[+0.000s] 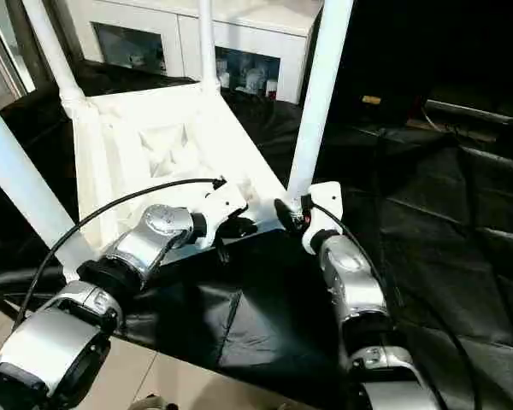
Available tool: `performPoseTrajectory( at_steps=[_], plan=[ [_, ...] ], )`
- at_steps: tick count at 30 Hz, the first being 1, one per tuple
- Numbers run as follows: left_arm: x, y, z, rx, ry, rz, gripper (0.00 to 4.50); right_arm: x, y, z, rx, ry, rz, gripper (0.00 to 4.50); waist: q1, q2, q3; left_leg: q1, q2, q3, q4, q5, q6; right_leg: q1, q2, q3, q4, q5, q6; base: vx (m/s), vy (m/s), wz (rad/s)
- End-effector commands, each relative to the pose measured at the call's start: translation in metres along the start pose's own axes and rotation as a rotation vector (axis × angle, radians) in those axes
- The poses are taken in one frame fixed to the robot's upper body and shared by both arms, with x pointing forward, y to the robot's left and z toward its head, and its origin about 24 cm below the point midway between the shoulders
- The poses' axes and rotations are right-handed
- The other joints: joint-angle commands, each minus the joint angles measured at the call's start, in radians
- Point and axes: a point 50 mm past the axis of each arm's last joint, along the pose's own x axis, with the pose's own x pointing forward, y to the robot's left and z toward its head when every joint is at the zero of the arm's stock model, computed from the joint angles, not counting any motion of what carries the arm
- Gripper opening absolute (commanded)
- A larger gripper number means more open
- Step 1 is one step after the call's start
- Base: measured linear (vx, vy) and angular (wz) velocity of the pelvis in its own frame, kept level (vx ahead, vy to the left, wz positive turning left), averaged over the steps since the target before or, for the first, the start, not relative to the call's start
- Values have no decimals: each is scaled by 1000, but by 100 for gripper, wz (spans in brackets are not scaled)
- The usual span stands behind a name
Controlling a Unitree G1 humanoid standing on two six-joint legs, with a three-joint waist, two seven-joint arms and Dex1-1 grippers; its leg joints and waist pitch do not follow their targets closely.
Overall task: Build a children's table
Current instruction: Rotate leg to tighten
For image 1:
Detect dark left robot foot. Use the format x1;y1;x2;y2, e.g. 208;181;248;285
131;395;173;410

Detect white plastic table top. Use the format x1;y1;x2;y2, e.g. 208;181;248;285
61;79;297;284

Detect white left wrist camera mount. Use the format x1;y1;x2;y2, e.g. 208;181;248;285
198;180;251;249

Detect black mat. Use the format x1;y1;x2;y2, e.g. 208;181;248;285
0;67;513;410

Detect black stand foot bar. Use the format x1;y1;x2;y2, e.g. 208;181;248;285
0;294;19;322

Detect white cabinet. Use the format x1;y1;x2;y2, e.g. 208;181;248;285
67;0;322;104

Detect white plastic table leg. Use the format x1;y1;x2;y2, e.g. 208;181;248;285
284;0;356;207
0;88;98;279
197;0;222;94
22;0;90;115

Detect black rod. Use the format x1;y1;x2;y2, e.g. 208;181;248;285
425;99;513;128

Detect black box with gold label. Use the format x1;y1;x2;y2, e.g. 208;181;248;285
302;0;429;126

